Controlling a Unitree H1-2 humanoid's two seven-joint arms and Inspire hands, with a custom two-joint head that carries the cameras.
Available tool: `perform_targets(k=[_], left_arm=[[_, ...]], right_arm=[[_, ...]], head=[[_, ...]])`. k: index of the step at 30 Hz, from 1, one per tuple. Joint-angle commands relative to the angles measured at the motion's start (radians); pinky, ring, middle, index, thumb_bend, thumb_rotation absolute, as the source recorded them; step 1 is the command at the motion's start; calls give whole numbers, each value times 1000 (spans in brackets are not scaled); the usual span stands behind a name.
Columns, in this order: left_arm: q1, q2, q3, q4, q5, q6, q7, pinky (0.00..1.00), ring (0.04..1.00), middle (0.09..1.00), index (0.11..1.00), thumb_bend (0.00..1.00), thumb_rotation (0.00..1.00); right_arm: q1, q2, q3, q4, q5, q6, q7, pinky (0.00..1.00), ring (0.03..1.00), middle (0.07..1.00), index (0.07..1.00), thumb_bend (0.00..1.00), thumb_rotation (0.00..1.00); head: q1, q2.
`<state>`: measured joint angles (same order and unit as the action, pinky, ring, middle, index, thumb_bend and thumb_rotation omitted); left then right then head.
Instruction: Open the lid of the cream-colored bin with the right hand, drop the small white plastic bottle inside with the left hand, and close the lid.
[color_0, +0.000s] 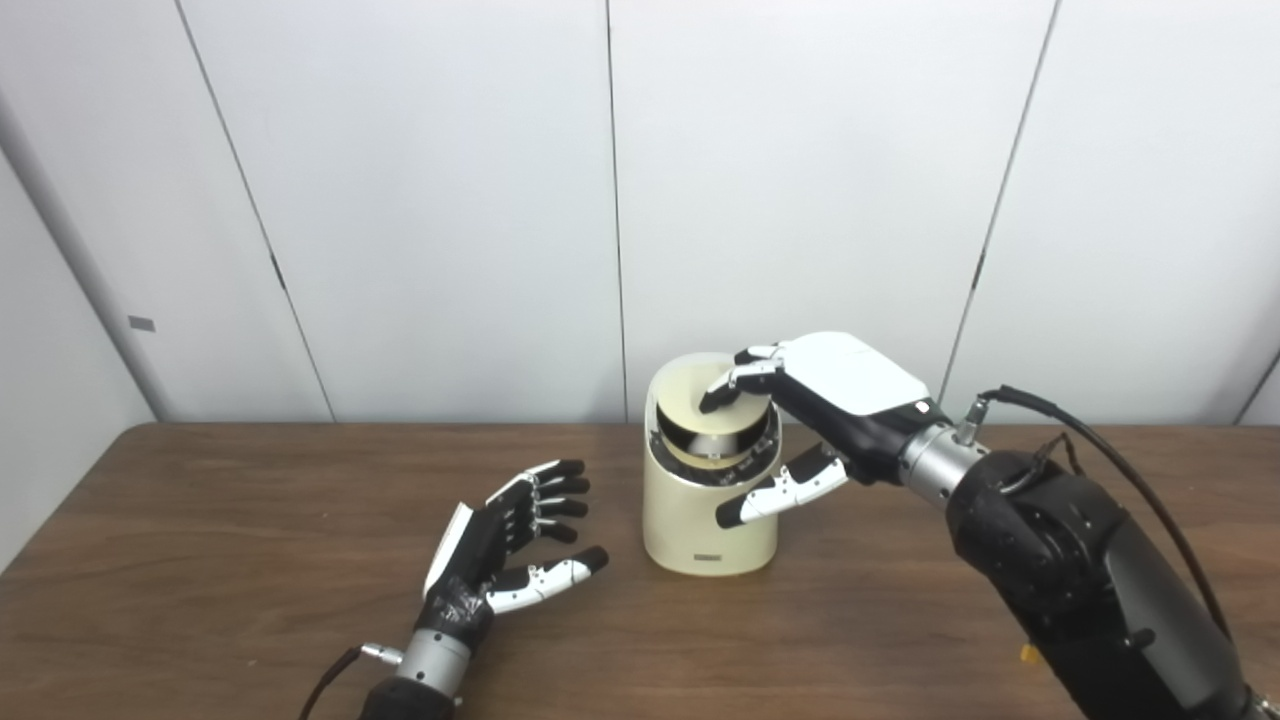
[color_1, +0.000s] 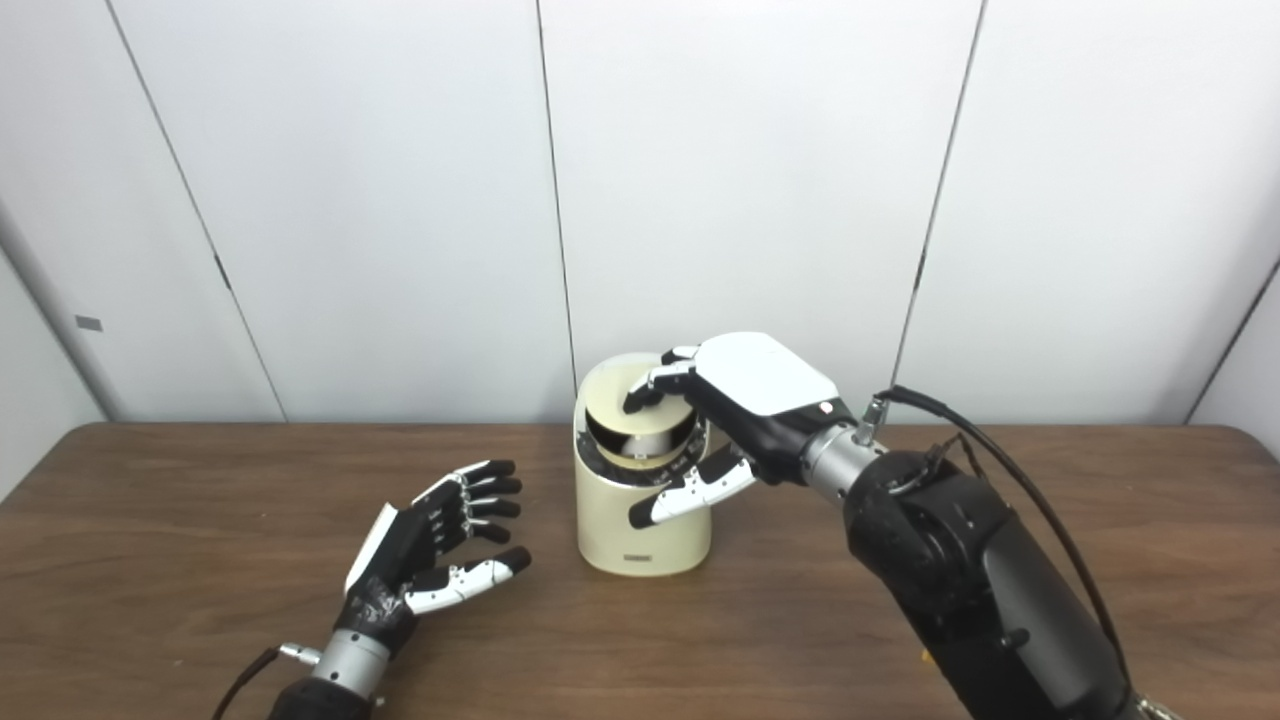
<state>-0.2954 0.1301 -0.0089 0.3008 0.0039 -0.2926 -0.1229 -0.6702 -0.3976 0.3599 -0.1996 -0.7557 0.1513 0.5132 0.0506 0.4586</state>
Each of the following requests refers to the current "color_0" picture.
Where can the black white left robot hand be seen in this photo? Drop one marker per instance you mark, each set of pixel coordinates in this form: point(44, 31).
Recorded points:
point(475, 555)

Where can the cream round bin lid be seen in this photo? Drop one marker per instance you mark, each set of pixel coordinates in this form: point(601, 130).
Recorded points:
point(685, 390)

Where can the cream-colored round bin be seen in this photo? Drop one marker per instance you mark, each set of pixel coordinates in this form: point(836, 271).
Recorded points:
point(690, 525)

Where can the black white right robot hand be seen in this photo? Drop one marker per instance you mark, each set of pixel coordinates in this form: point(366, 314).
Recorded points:
point(850, 385)

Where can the small gray wall label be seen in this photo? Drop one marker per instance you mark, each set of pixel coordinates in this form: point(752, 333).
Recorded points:
point(142, 324)

